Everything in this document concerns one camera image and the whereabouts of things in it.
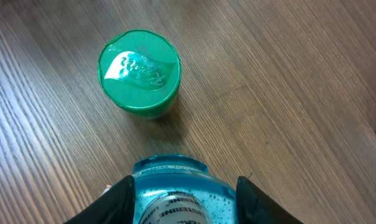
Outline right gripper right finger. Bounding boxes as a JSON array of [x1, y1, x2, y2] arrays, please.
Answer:
[[236, 176, 303, 224]]

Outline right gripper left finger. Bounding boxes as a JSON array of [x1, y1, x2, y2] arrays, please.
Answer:
[[65, 175, 135, 224]]

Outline blue bottle with white cap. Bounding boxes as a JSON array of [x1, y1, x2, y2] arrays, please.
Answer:
[[132, 154, 238, 224]]

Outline green lid jar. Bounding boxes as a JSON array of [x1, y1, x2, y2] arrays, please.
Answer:
[[97, 29, 182, 119]]

